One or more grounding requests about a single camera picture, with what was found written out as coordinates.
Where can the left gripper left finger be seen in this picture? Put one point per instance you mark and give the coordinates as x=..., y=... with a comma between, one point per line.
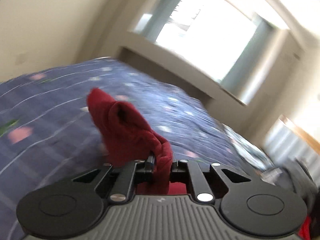
x=132, y=174

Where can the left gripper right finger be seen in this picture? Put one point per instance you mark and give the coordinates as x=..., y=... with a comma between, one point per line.
x=189, y=172

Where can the red knit sweater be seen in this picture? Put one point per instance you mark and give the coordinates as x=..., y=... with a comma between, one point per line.
x=127, y=136

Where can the blue plaid floral quilt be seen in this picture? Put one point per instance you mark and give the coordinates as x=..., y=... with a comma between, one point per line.
x=48, y=134

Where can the right blue curtain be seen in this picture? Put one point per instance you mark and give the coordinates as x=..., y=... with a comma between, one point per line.
x=237, y=78

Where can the blue curtain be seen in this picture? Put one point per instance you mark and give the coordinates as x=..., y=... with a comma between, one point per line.
x=151, y=24
x=237, y=78

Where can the beige window bench shelf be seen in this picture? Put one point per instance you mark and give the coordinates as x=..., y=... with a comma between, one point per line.
x=166, y=66

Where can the bright window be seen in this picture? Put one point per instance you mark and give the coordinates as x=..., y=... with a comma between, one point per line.
x=209, y=34

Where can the left blue curtain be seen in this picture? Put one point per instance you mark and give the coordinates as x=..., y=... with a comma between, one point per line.
x=151, y=24

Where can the wooden door frame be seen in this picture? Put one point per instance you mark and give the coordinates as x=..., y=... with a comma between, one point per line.
x=312, y=142

